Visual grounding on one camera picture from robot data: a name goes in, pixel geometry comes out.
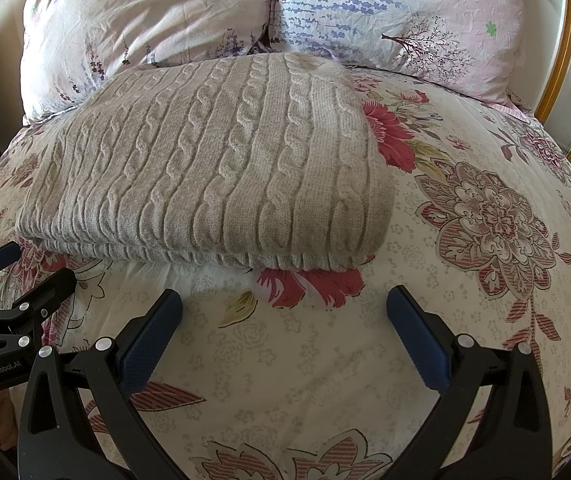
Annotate pink tree print pillow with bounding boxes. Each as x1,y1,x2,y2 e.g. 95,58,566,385
266,0,541,111

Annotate floral quilted bedspread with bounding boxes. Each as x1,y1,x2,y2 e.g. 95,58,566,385
0,67,571,480

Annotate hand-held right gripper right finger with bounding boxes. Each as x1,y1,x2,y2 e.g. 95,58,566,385
386,285,551,480

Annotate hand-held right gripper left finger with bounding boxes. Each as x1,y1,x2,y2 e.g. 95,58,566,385
17,287,191,480

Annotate person's left hand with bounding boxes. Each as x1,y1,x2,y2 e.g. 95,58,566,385
0,392,18,448

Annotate beige cable knit sweater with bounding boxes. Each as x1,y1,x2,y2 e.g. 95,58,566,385
14,52,395,273

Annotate pink lavender print pillow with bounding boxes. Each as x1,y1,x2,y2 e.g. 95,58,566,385
20,0,279,121

